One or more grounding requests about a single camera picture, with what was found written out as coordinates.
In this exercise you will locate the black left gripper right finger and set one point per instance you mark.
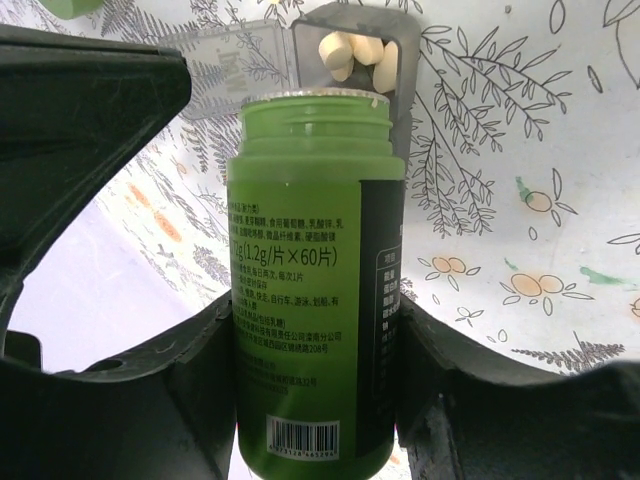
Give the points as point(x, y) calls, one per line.
point(467, 412)

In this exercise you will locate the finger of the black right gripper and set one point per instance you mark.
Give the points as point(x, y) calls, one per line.
point(74, 112)

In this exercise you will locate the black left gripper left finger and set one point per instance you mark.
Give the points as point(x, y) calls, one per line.
point(163, 409)

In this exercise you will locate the green bottle cap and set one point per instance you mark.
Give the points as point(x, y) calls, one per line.
point(71, 9)

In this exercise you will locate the grey weekly pill organizer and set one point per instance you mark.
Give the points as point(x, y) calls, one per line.
point(230, 64)

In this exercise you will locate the green pill bottle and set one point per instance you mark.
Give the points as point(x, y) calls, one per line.
point(315, 213)

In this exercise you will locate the floral table mat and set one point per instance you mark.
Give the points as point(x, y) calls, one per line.
point(521, 205)

